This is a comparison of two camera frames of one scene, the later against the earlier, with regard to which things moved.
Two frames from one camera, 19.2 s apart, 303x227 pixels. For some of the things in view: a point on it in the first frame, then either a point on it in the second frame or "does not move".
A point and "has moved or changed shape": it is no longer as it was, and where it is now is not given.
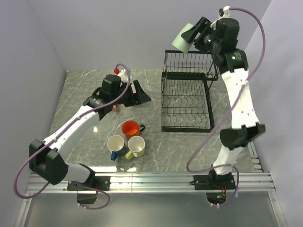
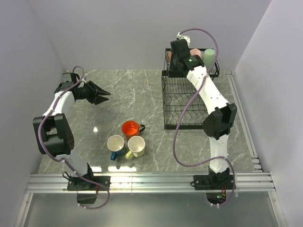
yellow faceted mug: (136, 144) does not move
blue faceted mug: (115, 144) does not move
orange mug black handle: (130, 128) does not move
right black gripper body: (206, 41) to (173, 67)
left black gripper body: (115, 97) to (87, 92)
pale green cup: (180, 42) has moved or changed shape
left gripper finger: (141, 96) to (100, 99)
